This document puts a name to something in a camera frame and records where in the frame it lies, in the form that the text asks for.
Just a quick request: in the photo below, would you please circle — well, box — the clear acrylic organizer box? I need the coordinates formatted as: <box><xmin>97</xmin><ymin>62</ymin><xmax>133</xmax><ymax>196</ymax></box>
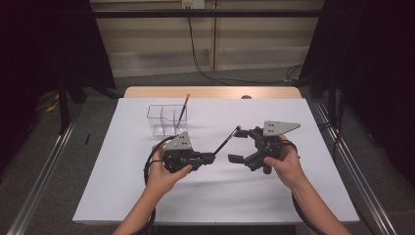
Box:
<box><xmin>146</xmin><ymin>104</ymin><xmax>189</xmax><ymax>137</ymax></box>

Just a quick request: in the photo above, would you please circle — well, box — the black pen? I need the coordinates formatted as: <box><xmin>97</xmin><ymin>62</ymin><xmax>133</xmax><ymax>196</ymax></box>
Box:
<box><xmin>212</xmin><ymin>125</ymin><xmax>242</xmax><ymax>157</ymax></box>

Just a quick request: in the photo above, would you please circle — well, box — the black metal stand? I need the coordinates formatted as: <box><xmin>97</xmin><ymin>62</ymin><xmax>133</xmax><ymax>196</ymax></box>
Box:
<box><xmin>327</xmin><ymin>70</ymin><xmax>337</xmax><ymax>128</ymax></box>
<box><xmin>57</xmin><ymin>76</ymin><xmax>71</xmax><ymax>135</ymax></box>

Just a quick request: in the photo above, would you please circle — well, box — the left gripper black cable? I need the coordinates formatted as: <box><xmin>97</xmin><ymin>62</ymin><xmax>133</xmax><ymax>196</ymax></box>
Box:
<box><xmin>143</xmin><ymin>135</ymin><xmax>177</xmax><ymax>235</ymax></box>

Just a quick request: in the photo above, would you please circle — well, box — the black power cable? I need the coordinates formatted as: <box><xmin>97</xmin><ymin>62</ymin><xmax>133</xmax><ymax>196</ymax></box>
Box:
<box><xmin>186</xmin><ymin>7</ymin><xmax>304</xmax><ymax>86</ymax></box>

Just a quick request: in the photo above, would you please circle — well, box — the dark curtain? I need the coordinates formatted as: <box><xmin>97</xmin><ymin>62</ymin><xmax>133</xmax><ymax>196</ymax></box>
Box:
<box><xmin>298</xmin><ymin>0</ymin><xmax>415</xmax><ymax>187</ymax></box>
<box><xmin>0</xmin><ymin>0</ymin><xmax>116</xmax><ymax>170</ymax></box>

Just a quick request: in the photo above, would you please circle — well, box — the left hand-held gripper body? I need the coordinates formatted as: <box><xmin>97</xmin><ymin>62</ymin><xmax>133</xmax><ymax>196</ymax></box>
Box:
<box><xmin>161</xmin><ymin>131</ymin><xmax>199</xmax><ymax>174</ymax></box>

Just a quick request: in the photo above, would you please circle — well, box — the person's left hand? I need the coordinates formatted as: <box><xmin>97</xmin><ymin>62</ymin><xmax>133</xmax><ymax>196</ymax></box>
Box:
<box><xmin>145</xmin><ymin>146</ymin><xmax>194</xmax><ymax>199</ymax></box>

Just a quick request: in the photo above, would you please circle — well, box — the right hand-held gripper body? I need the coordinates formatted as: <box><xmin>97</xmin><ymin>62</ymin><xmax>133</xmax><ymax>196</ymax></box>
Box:
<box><xmin>243</xmin><ymin>120</ymin><xmax>301</xmax><ymax>175</ymax></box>

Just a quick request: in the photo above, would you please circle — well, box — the person's right hand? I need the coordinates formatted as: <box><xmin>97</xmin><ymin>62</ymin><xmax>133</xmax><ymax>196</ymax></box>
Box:
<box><xmin>263</xmin><ymin>134</ymin><xmax>308</xmax><ymax>191</ymax></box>

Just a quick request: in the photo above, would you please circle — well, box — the white table mat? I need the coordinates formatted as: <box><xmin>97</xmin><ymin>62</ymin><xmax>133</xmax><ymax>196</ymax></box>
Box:
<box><xmin>71</xmin><ymin>97</ymin><xmax>360</xmax><ymax>225</ymax></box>

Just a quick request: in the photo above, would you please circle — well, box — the aluminium rail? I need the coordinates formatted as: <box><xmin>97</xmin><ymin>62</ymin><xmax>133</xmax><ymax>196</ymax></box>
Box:
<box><xmin>6</xmin><ymin>97</ymin><xmax>86</xmax><ymax>235</ymax></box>
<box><xmin>312</xmin><ymin>99</ymin><xmax>397</xmax><ymax>235</ymax></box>

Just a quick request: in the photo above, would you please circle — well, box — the black horizontal bar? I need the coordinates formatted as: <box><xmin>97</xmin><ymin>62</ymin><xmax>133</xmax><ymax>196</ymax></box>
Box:
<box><xmin>92</xmin><ymin>9</ymin><xmax>322</xmax><ymax>19</ymax></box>

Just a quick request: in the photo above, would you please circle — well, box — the orange and black makeup brush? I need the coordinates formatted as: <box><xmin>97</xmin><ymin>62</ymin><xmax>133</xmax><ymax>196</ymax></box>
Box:
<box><xmin>176</xmin><ymin>93</ymin><xmax>191</xmax><ymax>129</ymax></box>

